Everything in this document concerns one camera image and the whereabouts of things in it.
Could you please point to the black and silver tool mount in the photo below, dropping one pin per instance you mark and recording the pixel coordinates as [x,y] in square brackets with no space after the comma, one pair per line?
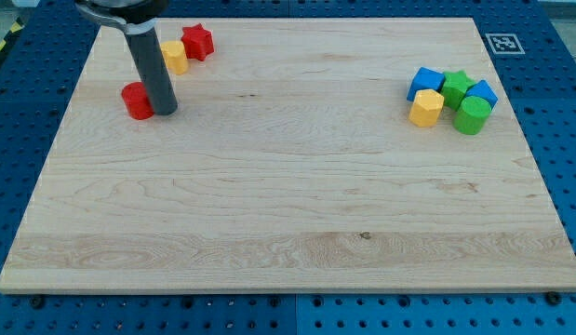
[128,16]

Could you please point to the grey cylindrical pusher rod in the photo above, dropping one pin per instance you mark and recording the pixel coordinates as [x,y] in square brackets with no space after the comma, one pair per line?
[148,58]

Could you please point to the yellow heart block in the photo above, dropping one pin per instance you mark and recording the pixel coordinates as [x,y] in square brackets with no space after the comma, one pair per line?
[175,56]

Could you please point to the red star block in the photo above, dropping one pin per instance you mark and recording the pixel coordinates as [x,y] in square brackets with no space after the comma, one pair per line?
[198,42]

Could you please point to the green star block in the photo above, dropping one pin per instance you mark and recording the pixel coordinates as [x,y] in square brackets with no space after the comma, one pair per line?
[454,88]

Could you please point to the red cylinder block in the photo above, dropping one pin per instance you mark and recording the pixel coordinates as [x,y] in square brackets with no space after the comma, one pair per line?
[134,96]

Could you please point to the yellow black hazard tape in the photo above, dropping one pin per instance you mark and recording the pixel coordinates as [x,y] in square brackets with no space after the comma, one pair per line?
[11,37]

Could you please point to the wooden board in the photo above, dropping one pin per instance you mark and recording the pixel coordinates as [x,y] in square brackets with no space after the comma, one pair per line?
[290,166]

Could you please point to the blue cube block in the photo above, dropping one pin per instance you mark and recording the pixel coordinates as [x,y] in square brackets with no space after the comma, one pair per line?
[425,78]

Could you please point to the yellow hexagon block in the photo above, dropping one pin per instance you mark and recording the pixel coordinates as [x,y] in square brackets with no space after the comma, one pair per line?
[426,108]

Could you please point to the green cylinder block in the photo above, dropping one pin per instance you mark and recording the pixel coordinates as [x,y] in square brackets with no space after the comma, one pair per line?
[472,115]

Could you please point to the blue pentagon block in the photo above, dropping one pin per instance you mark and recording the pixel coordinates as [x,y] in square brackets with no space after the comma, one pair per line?
[483,90]

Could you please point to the white fiducial marker tag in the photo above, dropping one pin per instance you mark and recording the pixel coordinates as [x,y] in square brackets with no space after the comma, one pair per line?
[504,44]

